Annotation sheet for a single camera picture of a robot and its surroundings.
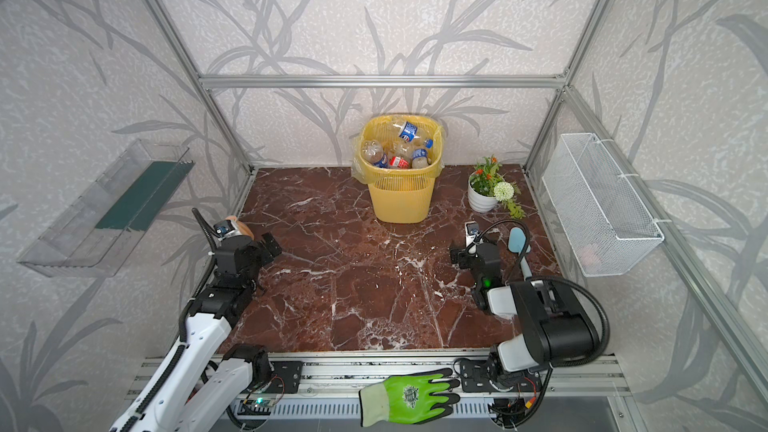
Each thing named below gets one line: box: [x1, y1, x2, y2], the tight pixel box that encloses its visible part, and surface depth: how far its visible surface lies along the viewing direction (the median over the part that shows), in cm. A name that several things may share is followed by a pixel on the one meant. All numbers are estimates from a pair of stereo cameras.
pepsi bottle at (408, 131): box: [392, 121, 420, 142], surface depth 95 cm
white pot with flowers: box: [468, 154, 525, 219], surface depth 98 cm
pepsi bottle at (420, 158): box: [411, 138, 434, 169], surface depth 98 cm
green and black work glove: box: [358, 368, 461, 428], surface depth 71 cm
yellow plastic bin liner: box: [351, 114, 445, 184], surface depth 93 cm
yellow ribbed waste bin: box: [358, 115, 443, 224], surface depth 96 cm
